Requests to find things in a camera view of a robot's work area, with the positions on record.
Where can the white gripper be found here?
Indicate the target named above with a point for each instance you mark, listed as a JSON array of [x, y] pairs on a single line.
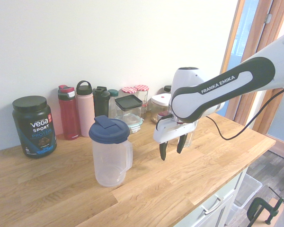
[[175, 130]]

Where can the clear pitcher with blue lid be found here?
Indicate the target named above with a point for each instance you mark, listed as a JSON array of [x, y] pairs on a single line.
[[109, 153]]

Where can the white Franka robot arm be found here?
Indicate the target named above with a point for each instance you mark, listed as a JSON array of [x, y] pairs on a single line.
[[227, 82]]

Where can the red water bottle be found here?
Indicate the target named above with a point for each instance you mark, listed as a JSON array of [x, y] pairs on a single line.
[[68, 113]]

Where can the clear drinking glass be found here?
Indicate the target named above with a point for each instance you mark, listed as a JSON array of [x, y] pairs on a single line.
[[189, 140]]

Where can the glass container with teal clips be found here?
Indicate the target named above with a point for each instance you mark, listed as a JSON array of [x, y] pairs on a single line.
[[135, 124]]

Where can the nut container with white lid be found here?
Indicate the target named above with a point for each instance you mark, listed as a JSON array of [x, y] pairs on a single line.
[[159, 101]]

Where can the small jar red checkered lid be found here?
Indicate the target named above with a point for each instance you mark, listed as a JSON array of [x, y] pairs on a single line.
[[144, 108]]

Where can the jar with dark lid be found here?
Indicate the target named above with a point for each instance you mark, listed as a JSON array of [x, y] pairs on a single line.
[[167, 89]]

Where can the square jar with black lid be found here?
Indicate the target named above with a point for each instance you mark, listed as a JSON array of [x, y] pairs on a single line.
[[129, 105]]

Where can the jar with red checkered lid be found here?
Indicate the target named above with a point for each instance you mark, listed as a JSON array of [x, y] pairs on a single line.
[[129, 90], [142, 93]]

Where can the pale green cabinet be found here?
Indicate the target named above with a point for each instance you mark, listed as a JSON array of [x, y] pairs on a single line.
[[217, 201]]

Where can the clear bottle with green cap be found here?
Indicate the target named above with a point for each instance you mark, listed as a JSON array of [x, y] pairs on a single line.
[[112, 104]]

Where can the black shaker bottle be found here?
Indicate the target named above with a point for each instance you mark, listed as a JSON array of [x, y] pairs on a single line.
[[101, 104]]

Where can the clear plastic storage bin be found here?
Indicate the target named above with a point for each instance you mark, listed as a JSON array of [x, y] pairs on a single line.
[[248, 189]]

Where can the pink bottle with black lid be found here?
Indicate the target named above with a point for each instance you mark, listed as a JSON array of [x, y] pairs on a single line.
[[85, 111]]

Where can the green screw clamp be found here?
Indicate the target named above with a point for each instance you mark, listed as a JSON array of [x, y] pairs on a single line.
[[256, 208]]

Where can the black Vega protein tub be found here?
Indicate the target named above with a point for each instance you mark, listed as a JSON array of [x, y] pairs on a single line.
[[35, 127]]

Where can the metal door hinge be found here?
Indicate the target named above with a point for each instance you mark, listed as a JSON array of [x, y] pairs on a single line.
[[268, 18]]

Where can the red and grey wrist camera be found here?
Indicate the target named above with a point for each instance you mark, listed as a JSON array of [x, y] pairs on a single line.
[[161, 116]]

